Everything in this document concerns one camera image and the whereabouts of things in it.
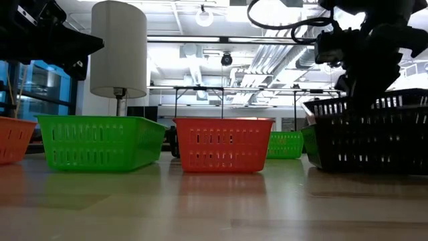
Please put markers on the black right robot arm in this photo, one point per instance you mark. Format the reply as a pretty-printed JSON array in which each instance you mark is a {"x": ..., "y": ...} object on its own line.
[{"x": 368, "y": 8}]

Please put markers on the black plastic basket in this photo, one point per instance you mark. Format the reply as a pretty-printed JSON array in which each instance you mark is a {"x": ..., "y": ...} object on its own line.
[
  {"x": 374, "y": 144},
  {"x": 331, "y": 102}
]

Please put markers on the black hanging camera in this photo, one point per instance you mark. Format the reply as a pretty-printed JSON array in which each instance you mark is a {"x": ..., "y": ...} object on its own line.
[{"x": 226, "y": 59}]

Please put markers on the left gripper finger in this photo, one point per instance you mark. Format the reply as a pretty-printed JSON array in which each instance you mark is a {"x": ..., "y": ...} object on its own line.
[
  {"x": 78, "y": 45},
  {"x": 79, "y": 70}
]

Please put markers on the green plastic basket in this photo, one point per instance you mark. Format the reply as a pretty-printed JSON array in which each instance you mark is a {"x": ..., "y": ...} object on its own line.
[
  {"x": 309, "y": 144},
  {"x": 100, "y": 142},
  {"x": 286, "y": 145}
]

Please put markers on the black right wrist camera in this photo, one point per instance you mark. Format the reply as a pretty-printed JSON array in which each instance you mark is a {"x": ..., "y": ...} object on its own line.
[{"x": 329, "y": 47}]

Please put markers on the silver lamp pole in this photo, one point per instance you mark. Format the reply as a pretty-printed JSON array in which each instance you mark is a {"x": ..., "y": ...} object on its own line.
[{"x": 121, "y": 105}]

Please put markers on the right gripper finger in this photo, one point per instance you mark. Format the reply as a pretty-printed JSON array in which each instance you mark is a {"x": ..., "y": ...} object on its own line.
[
  {"x": 344, "y": 85},
  {"x": 374, "y": 88}
]

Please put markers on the white cylindrical lamp shade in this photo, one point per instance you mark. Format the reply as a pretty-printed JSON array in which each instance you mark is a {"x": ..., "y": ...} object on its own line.
[{"x": 118, "y": 50}]

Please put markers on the orange plastic basket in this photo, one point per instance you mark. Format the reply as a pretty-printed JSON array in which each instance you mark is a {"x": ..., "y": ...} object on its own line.
[
  {"x": 224, "y": 145},
  {"x": 15, "y": 140}
]

